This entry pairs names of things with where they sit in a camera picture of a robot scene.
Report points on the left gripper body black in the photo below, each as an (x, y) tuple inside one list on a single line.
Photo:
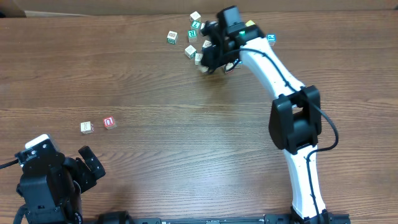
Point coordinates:
[(85, 178)]

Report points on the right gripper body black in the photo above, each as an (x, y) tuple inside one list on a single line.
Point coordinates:
[(216, 57)]

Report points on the white letter I block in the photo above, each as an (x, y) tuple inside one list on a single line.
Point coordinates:
[(86, 127)]

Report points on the red letter U block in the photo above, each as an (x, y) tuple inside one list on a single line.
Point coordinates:
[(109, 122)]

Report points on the blue edged picture block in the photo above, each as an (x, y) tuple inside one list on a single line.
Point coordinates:
[(206, 44)]

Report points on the yellow top block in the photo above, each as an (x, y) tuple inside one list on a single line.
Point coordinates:
[(203, 69)]

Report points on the yellow block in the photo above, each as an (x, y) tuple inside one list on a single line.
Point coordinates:
[(249, 23), (203, 69)]

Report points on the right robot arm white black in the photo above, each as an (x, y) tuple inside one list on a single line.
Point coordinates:
[(296, 116)]

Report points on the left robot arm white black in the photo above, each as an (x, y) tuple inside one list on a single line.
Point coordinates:
[(52, 184)]

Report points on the plain white picture block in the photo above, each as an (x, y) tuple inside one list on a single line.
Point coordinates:
[(198, 58)]

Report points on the red edged picture block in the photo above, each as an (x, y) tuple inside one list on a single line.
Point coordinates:
[(228, 67)]

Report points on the green edged picture block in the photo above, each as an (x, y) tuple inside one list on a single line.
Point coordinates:
[(190, 51)]

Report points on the blue number 5 block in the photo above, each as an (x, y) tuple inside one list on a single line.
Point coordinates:
[(239, 65)]

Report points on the green letter R block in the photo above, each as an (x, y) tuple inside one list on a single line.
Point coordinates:
[(192, 35)]

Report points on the green letter L block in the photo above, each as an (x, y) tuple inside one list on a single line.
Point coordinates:
[(195, 25)]

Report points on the white top back block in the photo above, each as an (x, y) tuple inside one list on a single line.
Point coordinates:
[(195, 16)]

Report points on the green letter B block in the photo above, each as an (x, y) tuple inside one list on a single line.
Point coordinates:
[(172, 37)]

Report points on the yellow block far right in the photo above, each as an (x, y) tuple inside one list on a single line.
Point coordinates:
[(249, 23)]

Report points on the blue letter P block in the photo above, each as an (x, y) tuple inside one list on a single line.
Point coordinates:
[(271, 38)]

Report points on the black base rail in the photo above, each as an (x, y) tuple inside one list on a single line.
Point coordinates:
[(125, 218)]

